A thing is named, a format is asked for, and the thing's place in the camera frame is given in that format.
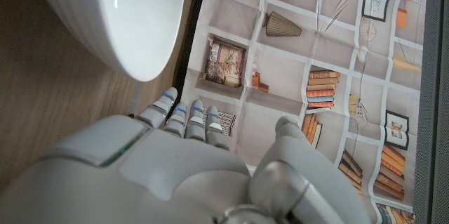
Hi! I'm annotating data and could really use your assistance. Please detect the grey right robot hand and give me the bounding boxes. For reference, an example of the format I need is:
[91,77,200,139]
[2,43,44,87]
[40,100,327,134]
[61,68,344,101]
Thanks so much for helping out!
[0,86,373,224]

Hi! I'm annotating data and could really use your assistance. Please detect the white ceramic bowl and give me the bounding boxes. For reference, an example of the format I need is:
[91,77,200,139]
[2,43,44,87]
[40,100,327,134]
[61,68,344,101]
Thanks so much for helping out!
[31,0,187,83]

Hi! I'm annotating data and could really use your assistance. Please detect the printed bookshelf backdrop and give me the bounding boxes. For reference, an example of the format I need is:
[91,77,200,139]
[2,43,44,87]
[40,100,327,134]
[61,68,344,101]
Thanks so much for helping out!
[180,0,429,224]

